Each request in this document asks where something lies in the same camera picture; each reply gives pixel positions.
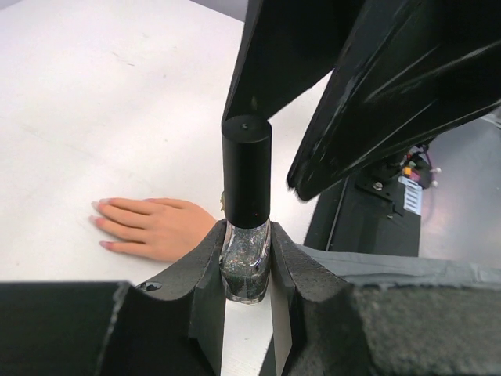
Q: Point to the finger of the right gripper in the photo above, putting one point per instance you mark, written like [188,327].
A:
[408,71]
[285,49]

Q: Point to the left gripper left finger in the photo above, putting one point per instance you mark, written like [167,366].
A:
[172,324]

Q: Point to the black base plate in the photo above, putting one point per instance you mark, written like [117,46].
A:
[364,214]

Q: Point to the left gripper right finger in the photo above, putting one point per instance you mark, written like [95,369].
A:
[323,325]

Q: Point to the mannequin hand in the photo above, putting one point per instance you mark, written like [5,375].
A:
[161,229]

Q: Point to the right white cable duct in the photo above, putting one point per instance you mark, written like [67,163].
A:
[412,196]

